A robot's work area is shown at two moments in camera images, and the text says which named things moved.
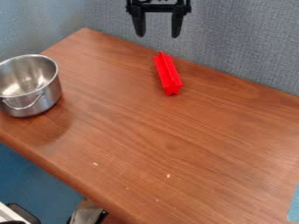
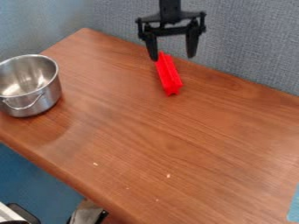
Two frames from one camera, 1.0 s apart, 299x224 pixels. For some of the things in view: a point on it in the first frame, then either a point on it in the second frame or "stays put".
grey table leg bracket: (88, 216) stays put
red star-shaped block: (168, 73) stays put
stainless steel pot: (30, 91) stays put
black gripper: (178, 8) to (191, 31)
